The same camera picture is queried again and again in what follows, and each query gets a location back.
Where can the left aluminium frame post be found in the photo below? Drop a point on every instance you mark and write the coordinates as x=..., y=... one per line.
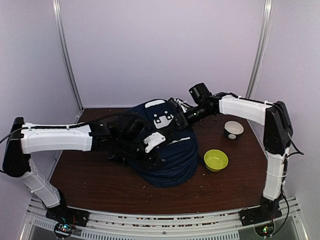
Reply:
x=65, y=53

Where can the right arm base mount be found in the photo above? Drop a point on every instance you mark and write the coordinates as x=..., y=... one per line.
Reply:
x=262, y=217

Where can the aluminium frame post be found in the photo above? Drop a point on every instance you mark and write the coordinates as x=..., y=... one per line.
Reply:
x=261, y=49
x=65, y=53

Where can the right aluminium frame post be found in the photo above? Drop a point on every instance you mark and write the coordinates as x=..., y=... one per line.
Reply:
x=261, y=49

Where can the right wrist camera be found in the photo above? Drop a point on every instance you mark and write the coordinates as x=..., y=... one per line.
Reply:
x=180, y=104

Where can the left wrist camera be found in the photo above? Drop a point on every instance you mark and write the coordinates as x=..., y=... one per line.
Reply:
x=153, y=140

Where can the dark bowl white inside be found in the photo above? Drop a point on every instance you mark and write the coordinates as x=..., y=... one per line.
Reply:
x=233, y=130

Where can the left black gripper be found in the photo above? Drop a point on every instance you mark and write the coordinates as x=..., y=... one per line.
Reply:
x=149, y=161

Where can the navy blue student backpack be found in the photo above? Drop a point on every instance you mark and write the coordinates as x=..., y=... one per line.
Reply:
x=179, y=153

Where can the front aluminium rail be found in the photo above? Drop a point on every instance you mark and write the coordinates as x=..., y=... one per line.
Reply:
x=219, y=225

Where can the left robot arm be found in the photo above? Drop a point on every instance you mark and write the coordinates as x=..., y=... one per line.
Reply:
x=26, y=138

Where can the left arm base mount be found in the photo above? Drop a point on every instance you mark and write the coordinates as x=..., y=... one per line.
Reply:
x=67, y=218

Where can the lime green bowl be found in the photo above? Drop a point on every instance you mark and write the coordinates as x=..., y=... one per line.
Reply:
x=215, y=160

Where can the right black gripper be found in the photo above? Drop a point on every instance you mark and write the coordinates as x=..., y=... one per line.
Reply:
x=181, y=120

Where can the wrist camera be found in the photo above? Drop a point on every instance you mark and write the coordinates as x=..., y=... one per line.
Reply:
x=180, y=104
x=153, y=140

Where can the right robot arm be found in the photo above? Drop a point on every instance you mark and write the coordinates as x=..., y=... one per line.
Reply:
x=277, y=137

